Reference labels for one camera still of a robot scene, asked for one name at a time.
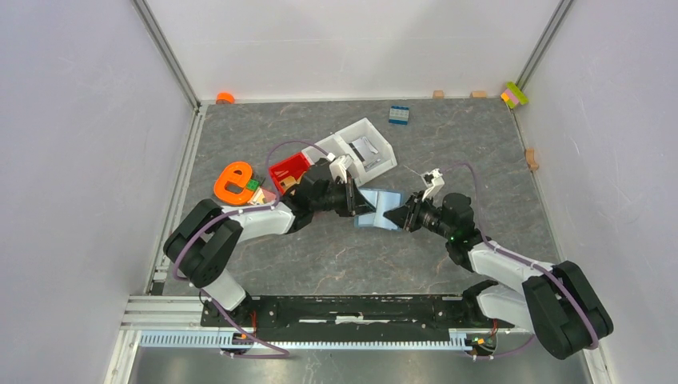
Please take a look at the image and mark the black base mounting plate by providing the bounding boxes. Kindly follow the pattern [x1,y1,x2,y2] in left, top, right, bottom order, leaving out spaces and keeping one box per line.
[230,294,511,342]

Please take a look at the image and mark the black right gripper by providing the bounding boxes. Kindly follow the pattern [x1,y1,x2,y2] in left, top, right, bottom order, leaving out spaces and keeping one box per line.
[382,190,453,240]

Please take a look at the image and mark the orange round cap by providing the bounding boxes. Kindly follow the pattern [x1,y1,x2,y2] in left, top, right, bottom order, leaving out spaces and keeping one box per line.
[215,92,235,105]

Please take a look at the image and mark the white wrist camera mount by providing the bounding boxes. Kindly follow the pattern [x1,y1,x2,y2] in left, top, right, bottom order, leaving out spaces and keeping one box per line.
[327,153,353,183]
[421,168,445,200]

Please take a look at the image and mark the white plastic bin with packet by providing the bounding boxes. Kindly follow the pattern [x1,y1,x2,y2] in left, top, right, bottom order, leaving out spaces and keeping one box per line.
[333,118,397,186]

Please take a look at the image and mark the orange letter e toy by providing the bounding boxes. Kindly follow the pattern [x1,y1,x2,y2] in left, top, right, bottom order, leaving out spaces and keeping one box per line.
[213,161,253,206]

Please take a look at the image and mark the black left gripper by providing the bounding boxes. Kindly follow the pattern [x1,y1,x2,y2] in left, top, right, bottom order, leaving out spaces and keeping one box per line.
[311,178,376,218]

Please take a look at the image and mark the green toy brick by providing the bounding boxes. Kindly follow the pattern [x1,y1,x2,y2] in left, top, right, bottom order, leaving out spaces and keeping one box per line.
[245,179,261,191]

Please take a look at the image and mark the green pink stacked bricks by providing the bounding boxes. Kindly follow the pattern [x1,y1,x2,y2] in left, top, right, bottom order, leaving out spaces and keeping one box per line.
[500,82,529,110]

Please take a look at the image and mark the red plastic bin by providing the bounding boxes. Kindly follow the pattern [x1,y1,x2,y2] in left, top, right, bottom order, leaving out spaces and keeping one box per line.
[269,152,311,194]

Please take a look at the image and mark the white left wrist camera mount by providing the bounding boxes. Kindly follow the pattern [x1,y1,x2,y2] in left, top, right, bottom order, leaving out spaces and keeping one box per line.
[327,153,353,183]

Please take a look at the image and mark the clear plastic packet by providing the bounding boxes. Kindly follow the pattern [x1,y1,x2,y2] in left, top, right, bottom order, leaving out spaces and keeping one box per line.
[362,152,382,171]

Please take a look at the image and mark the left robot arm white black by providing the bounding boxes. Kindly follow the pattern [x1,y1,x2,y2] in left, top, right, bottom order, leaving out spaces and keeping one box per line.
[162,159,376,326]

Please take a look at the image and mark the aluminium frame rail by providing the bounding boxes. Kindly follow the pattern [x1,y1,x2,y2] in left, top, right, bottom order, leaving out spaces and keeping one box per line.
[120,295,600,351]

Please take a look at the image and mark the blue lego brick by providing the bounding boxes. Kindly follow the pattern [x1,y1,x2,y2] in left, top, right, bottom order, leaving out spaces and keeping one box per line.
[388,106,410,125]

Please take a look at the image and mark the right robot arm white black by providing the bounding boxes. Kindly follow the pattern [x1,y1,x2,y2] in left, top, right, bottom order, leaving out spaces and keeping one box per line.
[384,193,614,360]

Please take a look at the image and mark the curved wooden piece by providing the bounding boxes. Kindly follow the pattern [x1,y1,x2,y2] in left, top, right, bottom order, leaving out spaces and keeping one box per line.
[524,148,540,172]

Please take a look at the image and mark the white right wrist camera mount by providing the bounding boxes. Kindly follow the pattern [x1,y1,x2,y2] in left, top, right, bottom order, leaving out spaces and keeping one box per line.
[421,168,445,200]

